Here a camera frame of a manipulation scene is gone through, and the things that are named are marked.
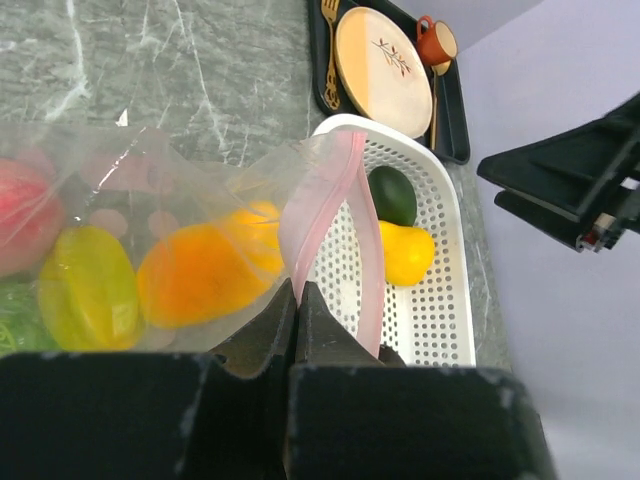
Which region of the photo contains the cream orange plate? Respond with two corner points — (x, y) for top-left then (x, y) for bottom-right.
(334, 7), (432, 139)

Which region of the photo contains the yellow pear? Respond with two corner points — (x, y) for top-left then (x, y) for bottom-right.
(379, 220), (435, 287)

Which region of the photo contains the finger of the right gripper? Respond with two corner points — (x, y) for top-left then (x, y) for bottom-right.
(494, 191), (623, 252)
(477, 96), (639, 223)

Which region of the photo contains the orange cup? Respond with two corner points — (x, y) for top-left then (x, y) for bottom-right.
(416, 15), (458, 66)

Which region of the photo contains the black tray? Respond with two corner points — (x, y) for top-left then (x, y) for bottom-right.
(307, 1), (471, 165)

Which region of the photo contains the white perforated basket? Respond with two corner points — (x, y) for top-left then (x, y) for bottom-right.
(307, 113), (477, 369)

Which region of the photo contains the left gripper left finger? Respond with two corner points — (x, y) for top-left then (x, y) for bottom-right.
(1, 283), (297, 479)

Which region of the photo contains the clear zip top bag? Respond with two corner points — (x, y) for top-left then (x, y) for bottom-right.
(1, 122), (385, 354)

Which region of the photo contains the gold fork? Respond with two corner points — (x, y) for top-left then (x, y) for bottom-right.
(321, 0), (341, 111)

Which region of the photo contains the yellow green starfruit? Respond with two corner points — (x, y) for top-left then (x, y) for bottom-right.
(37, 226), (145, 351)

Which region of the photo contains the green grapes bunch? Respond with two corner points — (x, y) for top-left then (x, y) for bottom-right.
(1, 281), (60, 356)

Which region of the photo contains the orange yellow mango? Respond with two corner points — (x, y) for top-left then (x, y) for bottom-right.
(137, 201), (284, 329)

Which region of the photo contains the pink peach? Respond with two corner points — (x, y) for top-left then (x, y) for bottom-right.
(1, 158), (65, 277)

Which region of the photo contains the gold spoon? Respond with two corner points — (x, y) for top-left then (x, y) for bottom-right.
(429, 60), (451, 150)

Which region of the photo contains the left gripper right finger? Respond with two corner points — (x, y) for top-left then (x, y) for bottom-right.
(287, 283), (557, 479)

